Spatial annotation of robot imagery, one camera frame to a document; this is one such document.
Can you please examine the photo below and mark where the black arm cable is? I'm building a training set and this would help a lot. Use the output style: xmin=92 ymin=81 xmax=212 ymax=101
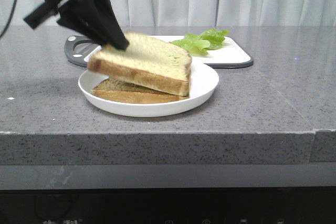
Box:
xmin=0 ymin=0 xmax=26 ymax=38

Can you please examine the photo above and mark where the white round plate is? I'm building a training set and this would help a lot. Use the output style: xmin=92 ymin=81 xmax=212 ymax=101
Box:
xmin=78 ymin=62 xmax=219 ymax=117

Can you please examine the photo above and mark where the toasted bread slice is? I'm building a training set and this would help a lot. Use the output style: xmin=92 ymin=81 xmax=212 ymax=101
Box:
xmin=91 ymin=78 xmax=189 ymax=104
xmin=87 ymin=31 xmax=192 ymax=97

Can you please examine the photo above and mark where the green lettuce leaf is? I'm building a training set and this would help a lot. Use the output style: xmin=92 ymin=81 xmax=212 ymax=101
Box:
xmin=171 ymin=28 xmax=229 ymax=56

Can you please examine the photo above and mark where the black appliance under counter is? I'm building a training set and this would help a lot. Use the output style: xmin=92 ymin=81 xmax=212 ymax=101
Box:
xmin=1 ymin=187 xmax=335 ymax=223

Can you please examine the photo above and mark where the white cutting board grey rim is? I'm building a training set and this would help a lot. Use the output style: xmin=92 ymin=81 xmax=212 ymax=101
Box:
xmin=64 ymin=35 xmax=254 ymax=69

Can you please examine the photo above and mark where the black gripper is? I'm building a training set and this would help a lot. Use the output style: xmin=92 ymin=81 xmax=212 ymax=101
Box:
xmin=24 ymin=0 xmax=129 ymax=50

